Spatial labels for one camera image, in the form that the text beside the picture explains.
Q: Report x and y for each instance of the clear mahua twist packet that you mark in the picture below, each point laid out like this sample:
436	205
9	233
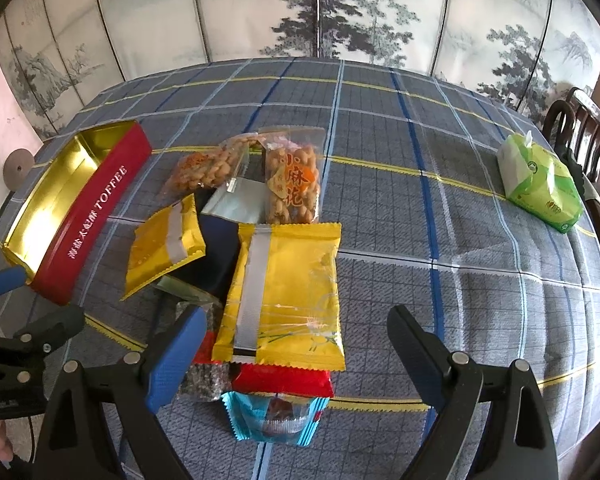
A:
293	168

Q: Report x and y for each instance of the dark speckled snack packet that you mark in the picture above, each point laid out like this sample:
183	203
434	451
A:
206	380

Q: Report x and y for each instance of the clear orange snack packet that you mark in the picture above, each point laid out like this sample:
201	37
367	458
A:
215	166

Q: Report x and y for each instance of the dark wooden chair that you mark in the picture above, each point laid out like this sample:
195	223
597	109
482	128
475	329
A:
572	126

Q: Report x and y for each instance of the large yellow snack packet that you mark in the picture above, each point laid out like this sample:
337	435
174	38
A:
283	304

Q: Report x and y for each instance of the round grey wall disc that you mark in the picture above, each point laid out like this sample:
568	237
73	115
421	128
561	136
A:
16	167

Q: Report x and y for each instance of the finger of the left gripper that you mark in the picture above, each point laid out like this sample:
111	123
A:
22	360
12	278

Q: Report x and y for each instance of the plaid blue grey tablecloth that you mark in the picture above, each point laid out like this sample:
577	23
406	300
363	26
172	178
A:
412	178

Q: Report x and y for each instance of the painted folding screen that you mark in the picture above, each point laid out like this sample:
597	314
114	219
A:
57	55

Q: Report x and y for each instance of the small yellow snack packet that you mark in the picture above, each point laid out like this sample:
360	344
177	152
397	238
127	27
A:
166	241

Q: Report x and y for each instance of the red gold toffee tin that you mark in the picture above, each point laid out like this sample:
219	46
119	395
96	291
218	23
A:
58	223

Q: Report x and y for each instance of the light blue snack packet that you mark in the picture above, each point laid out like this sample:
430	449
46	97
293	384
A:
274	418

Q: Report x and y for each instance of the red snack packet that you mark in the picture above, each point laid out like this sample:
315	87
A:
253	378

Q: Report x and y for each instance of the silver foil packet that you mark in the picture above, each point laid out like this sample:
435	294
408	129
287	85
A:
240	201

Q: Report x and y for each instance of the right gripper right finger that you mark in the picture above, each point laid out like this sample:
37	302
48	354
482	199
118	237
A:
517	441

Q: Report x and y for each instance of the green tissue pack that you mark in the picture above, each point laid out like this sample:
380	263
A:
536	180

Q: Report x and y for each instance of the dark blue packet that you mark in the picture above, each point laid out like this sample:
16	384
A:
213	272

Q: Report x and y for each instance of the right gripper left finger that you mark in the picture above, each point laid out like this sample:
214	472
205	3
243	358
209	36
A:
75	441

